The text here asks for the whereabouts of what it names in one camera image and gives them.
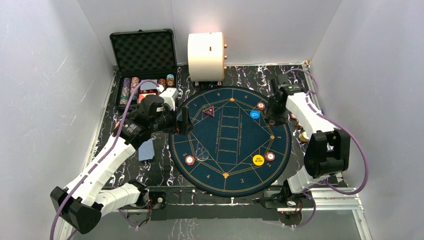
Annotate red chips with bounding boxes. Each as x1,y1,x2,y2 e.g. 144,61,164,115
256,101,266,111
264,152,276,162
184,155,195,166

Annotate blue small blind button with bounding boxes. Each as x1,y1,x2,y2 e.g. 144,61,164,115
249,110,261,120

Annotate brown poker chip stack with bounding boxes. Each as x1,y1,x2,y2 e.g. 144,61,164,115
295,121,303,130

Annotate clear dealer button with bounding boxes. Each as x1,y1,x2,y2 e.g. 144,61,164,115
195,147,210,162

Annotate yellow big blind button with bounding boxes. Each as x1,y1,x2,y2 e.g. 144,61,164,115
252,154,265,166

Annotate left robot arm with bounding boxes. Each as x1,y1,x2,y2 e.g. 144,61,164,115
50,95,194,239

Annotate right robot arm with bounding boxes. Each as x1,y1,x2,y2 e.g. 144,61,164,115
264,74,351,207

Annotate red triangular all-in marker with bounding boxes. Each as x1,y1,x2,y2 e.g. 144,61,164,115
202,106,215,117

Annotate yellow poker chip stack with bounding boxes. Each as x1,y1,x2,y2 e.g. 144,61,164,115
299,131,310,143

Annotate red card box in case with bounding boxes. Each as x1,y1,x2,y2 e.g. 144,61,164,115
137,93,156,104

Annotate blue playing card deck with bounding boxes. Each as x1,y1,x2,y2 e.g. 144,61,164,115
137,139,155,162

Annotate card deck in case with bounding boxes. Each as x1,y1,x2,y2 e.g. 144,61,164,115
139,81,158,91

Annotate brown chip row in case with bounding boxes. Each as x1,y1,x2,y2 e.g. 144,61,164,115
158,78,166,87

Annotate orange blue chip stack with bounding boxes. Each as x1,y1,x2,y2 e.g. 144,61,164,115
166,73,175,88

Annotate purple chip row in case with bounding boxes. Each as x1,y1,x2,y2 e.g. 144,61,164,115
119,77,131,105

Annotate pink green chip row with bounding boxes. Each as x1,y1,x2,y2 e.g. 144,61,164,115
130,77,140,99

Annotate round blue poker mat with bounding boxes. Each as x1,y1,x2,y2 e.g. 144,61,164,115
168,86,292,198

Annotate black chip carrying case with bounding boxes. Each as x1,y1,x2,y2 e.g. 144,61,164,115
109,28,177,111

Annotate white cylindrical device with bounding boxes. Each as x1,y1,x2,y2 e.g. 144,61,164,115
187,32,227,86

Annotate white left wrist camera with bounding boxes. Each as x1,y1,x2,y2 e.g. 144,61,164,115
159,87,179,111

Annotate aluminium frame rail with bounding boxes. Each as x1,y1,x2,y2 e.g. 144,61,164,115
291,69,372,240

